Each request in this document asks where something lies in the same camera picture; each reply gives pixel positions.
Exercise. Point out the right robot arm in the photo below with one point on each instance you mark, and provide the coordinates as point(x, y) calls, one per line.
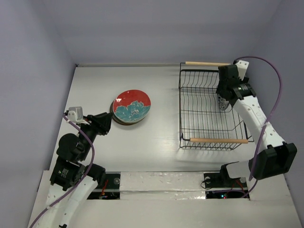
point(273, 155)

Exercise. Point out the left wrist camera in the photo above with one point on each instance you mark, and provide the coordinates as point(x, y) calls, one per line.
point(75, 115)

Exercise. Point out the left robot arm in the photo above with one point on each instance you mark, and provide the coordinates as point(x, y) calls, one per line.
point(71, 182)

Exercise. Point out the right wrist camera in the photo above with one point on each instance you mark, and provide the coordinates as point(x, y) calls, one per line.
point(242, 68)

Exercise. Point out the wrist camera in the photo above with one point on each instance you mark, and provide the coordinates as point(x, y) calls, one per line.
point(75, 115)
point(242, 68)

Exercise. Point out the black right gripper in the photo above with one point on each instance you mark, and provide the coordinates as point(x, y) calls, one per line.
point(224, 95)

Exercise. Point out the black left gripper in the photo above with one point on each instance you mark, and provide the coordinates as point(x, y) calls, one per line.
point(102, 122)

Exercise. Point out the blue white floral plate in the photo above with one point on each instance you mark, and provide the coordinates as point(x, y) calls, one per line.
point(223, 103)

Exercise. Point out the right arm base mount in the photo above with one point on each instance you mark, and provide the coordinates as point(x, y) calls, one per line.
point(218, 185)

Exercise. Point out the red teal flower plate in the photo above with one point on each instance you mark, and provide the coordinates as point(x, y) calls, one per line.
point(127, 97)

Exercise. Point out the black wire dish rack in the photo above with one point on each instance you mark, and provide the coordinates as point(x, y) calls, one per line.
point(202, 124)

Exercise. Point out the grey deer plate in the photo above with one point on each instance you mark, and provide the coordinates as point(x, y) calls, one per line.
point(119, 121)

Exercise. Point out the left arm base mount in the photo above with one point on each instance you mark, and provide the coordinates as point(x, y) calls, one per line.
point(109, 190)

